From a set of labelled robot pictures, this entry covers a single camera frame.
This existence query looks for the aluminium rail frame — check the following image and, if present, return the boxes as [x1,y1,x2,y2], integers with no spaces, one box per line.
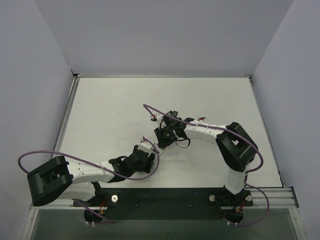
[28,75,298,240]

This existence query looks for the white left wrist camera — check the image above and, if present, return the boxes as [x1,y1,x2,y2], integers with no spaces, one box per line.
[138,136,158,155]

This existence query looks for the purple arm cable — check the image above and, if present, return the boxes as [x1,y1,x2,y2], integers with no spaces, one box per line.
[142,103,270,227]
[17,137,161,225]

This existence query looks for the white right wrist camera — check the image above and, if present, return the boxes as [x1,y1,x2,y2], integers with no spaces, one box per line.
[150,113,163,124]

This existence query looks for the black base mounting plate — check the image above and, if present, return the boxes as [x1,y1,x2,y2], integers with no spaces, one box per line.
[72,187,253,222]

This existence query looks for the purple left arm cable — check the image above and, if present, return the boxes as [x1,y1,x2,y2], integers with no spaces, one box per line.
[17,137,161,225]

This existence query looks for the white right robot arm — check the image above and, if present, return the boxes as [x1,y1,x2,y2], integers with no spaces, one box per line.
[150,110,258,195]

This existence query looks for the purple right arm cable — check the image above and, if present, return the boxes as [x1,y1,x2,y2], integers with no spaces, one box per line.
[142,103,270,227]

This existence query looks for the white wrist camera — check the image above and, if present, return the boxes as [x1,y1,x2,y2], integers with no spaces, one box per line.
[138,136,158,155]
[150,113,163,124]

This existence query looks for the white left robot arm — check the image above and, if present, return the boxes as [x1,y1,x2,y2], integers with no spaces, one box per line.
[27,141,158,207]

